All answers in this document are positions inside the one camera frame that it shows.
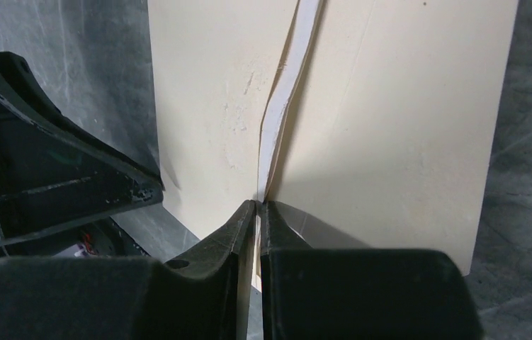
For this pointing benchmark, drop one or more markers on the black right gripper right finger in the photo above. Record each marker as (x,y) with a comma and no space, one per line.
(310,293)

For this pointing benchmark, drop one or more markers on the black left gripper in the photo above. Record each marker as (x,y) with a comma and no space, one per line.
(55,176)

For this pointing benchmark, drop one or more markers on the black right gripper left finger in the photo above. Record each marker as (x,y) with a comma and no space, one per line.
(202,293)

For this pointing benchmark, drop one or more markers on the tan paper envelope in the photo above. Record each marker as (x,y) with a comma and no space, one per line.
(388,136)

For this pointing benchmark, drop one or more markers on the white letter paper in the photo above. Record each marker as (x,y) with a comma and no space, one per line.
(295,52)

